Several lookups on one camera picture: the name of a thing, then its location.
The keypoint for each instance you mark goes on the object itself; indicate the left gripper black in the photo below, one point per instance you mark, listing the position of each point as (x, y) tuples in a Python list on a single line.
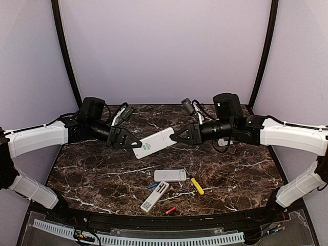
[(117, 135)]

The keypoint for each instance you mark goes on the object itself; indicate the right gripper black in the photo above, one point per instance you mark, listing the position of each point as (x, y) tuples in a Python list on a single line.
[(194, 130)]

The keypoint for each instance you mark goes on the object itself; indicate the white remote with buttons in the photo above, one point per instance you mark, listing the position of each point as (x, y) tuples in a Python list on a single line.
[(154, 143)]

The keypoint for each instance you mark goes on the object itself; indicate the white battery cover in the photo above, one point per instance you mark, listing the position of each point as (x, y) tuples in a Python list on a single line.
[(222, 143)]

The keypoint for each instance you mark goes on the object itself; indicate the blue battery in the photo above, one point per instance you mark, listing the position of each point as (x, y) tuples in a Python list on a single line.
[(152, 186)]

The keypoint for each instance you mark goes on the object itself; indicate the yellow handled screwdriver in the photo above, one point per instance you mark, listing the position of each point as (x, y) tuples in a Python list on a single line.
[(196, 185)]

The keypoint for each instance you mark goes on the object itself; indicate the white remote with label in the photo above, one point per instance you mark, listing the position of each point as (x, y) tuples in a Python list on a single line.
[(155, 196)]

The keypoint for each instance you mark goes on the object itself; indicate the red orange battery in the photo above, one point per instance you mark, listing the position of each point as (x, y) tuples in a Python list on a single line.
[(171, 210)]

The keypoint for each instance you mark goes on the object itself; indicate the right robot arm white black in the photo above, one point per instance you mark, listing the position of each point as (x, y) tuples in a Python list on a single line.
[(268, 131)]

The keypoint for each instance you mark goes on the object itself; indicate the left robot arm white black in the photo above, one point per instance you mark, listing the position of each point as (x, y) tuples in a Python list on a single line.
[(82, 125)]

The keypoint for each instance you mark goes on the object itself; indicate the black front rail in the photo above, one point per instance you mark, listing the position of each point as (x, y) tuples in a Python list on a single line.
[(249, 220)]

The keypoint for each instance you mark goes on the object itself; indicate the white slotted cable duct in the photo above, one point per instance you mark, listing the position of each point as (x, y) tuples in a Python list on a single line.
[(70, 233)]

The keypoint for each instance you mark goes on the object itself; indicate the right black frame post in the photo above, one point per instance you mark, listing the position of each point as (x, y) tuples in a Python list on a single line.
[(265, 53)]

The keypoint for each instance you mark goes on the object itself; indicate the black frame post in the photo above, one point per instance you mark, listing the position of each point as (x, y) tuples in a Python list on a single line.
[(64, 51), (265, 53)]

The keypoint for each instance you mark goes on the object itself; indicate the left black frame post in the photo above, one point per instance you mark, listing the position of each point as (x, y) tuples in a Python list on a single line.
[(64, 51)]

